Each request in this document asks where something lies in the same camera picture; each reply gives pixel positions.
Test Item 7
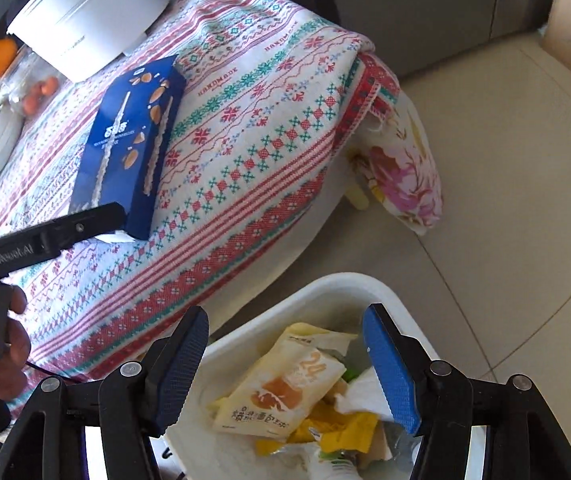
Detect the person's left hand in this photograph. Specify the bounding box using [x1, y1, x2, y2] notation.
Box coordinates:
[0, 284, 32, 402]

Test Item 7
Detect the white electric cooking pot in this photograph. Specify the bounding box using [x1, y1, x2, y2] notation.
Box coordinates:
[8, 0, 170, 82]

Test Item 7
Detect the white plastic bottle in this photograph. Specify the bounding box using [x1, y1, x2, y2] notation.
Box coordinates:
[304, 443, 361, 480]

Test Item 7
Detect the patterned red green tablecloth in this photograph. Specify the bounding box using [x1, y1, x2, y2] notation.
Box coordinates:
[0, 0, 399, 384]

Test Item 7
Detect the blue almond snack box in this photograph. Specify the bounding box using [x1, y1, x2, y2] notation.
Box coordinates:
[69, 55, 186, 244]

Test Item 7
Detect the cream snack pouch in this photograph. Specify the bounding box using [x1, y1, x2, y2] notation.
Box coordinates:
[213, 323, 356, 440]

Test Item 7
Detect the white tissue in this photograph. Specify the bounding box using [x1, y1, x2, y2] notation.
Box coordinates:
[334, 367, 394, 422]

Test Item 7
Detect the floral under cloth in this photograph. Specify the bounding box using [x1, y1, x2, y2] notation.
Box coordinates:
[346, 92, 443, 235]

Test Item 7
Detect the yellow wrapper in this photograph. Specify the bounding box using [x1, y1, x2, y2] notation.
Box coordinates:
[254, 401, 379, 456]

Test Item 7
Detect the white trash bin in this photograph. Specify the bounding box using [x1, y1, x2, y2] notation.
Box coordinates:
[166, 273, 437, 479]

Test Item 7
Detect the dark grey refrigerator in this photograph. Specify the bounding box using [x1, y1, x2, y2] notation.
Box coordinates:
[234, 0, 567, 79]

